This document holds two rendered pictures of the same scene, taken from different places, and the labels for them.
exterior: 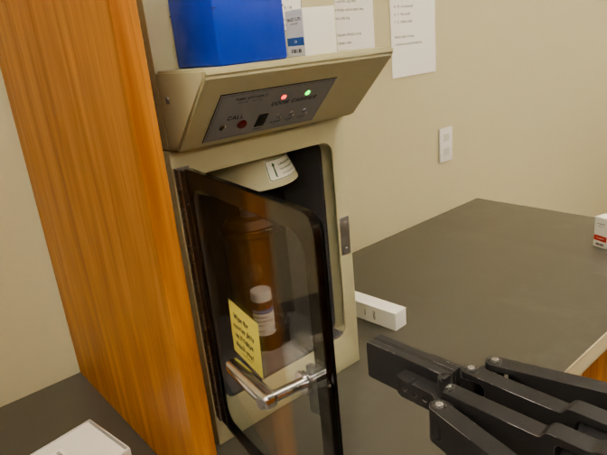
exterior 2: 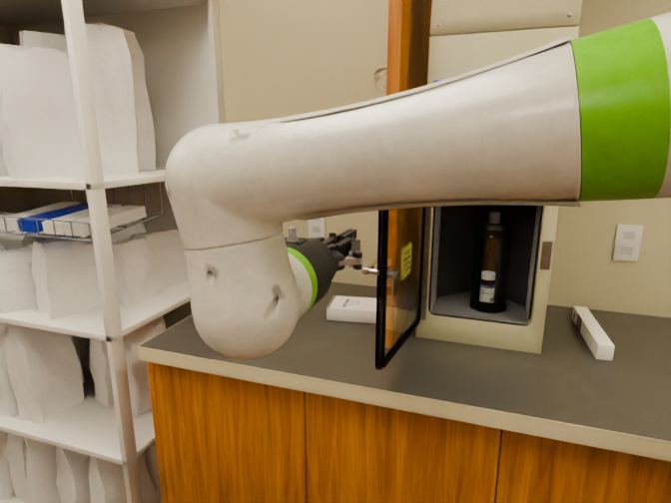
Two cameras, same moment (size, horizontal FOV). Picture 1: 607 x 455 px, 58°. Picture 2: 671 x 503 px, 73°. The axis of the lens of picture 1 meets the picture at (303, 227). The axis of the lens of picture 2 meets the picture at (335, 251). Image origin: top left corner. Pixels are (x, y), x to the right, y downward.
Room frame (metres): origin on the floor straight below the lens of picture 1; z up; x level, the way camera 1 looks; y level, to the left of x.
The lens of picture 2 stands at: (-0.10, -0.71, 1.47)
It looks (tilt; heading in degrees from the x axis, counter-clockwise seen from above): 14 degrees down; 58
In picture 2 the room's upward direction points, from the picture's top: straight up
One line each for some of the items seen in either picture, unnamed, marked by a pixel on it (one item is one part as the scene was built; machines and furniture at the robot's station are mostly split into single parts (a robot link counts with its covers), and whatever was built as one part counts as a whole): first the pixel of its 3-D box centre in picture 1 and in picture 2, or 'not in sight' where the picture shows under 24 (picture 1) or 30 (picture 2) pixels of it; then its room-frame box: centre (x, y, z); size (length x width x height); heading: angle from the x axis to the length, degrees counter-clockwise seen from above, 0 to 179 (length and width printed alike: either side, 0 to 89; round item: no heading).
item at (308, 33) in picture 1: (311, 32); not in sight; (0.80, -0.04, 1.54); 0.05 x 0.05 x 0.06; 27
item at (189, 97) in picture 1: (286, 96); not in sight; (0.76, 0.00, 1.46); 0.32 x 0.11 x 0.10; 129
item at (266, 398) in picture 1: (265, 377); (378, 267); (0.49, 0.06, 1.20); 0.10 x 0.05 x 0.03; 32
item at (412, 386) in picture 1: (423, 402); not in sight; (0.29, -0.07, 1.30); 0.05 x 0.03 x 0.01; 39
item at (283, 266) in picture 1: (257, 348); (402, 265); (0.57, 0.07, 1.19); 0.30 x 0.01 x 0.40; 32
